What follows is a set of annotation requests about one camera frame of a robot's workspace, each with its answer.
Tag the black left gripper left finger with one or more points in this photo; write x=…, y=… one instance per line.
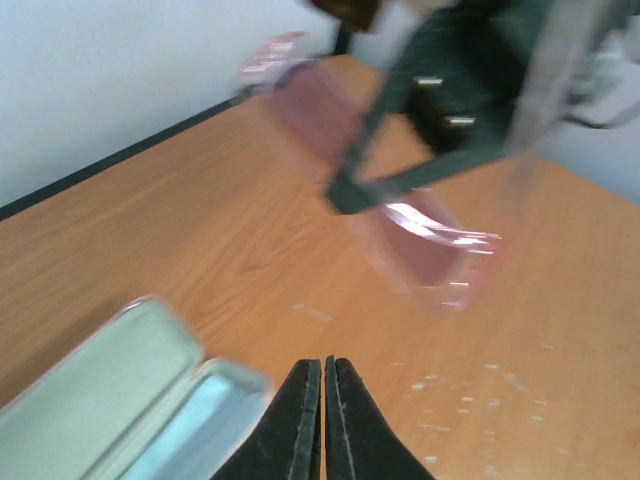
x=285, y=444

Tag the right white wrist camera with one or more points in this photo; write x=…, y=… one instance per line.
x=614, y=42

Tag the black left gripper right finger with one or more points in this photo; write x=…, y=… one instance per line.
x=359, y=443

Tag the transparent pink sunglasses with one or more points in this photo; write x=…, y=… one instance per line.
x=307, y=115

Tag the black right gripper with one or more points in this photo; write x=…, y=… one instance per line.
x=457, y=81

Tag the light blue cleaning cloth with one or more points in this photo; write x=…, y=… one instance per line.
x=198, y=437

